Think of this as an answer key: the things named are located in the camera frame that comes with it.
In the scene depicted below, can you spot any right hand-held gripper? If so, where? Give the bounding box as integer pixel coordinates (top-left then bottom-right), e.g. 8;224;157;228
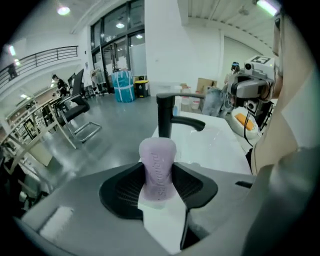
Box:
230;55;276;102

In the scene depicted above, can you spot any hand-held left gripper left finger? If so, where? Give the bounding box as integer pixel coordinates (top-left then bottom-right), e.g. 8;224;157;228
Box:
13;161;174;256

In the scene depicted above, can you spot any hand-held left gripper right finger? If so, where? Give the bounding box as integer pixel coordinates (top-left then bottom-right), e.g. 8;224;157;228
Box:
171;161;256;256

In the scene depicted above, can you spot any person's right forearm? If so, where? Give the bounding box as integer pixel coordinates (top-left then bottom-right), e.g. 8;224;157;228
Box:
271;71;285;100

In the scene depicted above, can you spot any round white base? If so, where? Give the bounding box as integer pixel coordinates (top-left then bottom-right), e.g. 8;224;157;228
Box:
230;109;260;139

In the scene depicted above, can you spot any cardboard box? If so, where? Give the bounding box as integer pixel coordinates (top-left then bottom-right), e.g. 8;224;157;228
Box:
197;77;219;95

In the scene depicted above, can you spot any person's beige printed shirt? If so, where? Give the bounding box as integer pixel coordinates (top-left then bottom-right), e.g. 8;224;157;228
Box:
251;9;317;176

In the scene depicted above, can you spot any white bucket red label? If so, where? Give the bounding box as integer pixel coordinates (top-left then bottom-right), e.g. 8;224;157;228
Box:
180;85;193;111
191;92;201;111

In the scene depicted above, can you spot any white sink basin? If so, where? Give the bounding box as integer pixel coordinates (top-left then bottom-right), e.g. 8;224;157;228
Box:
136;110;254;251

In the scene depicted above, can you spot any rectangular ceiling lamp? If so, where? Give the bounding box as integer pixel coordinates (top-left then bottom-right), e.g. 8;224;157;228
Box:
256;0;279;16

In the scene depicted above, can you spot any black faucet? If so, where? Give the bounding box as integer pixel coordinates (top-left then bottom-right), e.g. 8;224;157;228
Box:
155;92;207;140

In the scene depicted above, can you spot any black cantilever chair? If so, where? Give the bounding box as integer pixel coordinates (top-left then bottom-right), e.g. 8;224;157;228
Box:
53;68;103;144

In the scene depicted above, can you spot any long white desk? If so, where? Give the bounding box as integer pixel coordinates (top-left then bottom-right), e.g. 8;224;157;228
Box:
0;98;79;173

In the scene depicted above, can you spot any black bin yellow lid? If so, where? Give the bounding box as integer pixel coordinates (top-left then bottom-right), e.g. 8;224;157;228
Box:
133;79;150;99

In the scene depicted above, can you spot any blue wrapped bundle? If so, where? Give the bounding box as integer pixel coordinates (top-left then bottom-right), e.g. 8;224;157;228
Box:
110;69;136;103

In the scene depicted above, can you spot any black-framed glass door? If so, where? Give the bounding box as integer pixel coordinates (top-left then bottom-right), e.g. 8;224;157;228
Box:
90;0;147;85

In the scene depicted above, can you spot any black balcony railing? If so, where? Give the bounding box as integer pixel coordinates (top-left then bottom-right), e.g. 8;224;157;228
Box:
0;45;80;88

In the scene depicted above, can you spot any round ceiling light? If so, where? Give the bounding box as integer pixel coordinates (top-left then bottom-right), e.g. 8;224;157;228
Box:
56;5;71;16

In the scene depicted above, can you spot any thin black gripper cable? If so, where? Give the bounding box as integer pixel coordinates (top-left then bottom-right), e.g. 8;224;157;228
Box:
243;109;254;151

